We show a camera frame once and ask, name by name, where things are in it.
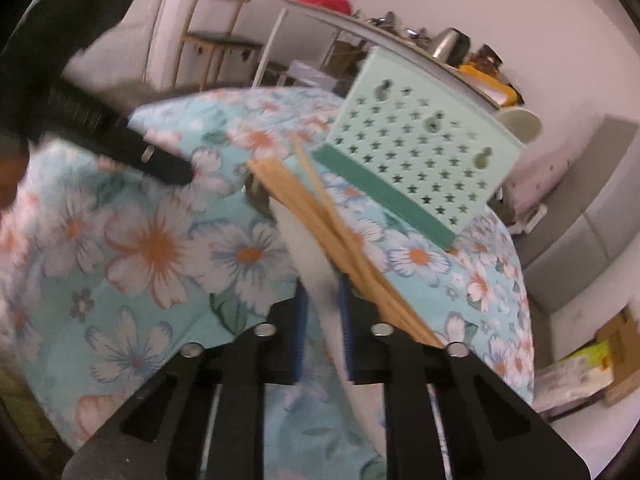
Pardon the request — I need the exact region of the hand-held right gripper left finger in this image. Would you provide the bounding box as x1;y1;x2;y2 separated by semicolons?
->
62;280;311;480

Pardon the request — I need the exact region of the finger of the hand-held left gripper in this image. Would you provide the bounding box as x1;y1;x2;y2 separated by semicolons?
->
97;107;195;186

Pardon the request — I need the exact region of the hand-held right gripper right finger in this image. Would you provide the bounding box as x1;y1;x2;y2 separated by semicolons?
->
337;272;591;480

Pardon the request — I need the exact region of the white rice paddle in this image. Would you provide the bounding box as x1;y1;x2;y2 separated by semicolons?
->
272;202;388;461

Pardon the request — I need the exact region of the bundle of wooden chopsticks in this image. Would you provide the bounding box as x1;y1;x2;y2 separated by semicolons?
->
246;132;446;350

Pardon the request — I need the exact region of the mint green utensil basket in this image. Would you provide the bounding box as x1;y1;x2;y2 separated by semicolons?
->
311;45;526;252

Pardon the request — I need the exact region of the floral blue tablecloth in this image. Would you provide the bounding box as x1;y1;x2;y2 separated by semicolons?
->
0;85;538;480

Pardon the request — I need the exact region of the wooden chair with black seat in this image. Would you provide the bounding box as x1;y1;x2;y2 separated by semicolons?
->
172;0;266;93

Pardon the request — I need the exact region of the white table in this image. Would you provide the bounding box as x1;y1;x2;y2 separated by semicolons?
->
250;0;506;116

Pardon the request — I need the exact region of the white box with lid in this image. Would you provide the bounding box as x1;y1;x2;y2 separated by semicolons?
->
287;60;346;96

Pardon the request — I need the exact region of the white green rice bag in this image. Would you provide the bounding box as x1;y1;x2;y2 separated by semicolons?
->
535;340;616;411

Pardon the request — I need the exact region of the pink rolled mat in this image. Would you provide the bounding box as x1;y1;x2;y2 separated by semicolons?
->
500;150;601;211

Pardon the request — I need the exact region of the grey refrigerator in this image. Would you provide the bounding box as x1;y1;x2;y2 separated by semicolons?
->
515;115;640;311

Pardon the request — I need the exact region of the open cardboard box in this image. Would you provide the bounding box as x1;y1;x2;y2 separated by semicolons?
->
595;305;640;406

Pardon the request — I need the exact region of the large yellow plastic bag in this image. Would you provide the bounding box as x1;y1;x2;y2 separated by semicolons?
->
460;62;518;108

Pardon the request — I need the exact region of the steel electric kettle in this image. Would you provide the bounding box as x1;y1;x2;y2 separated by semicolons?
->
430;27;471;63

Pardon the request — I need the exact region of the brown bottle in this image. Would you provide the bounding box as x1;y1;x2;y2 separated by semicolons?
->
472;44;503;68

